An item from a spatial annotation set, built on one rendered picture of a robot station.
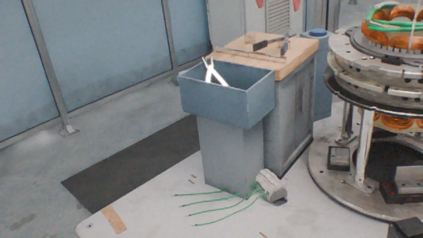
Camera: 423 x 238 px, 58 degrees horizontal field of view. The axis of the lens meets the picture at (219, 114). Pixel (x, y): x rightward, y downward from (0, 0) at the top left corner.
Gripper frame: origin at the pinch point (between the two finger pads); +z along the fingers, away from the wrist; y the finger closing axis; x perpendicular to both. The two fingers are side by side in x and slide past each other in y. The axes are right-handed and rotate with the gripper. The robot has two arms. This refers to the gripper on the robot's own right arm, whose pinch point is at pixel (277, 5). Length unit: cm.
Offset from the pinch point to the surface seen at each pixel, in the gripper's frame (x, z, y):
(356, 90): -4.9, 13.7, 19.1
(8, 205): -17, 117, -159
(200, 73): -12.9, 12.4, -12.6
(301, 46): 5.0, 10.5, 3.2
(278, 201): -16.1, 38.5, 7.6
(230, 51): -5.4, 9.5, -9.4
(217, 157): -18.8, 29.0, -6.0
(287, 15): 224, 77, -107
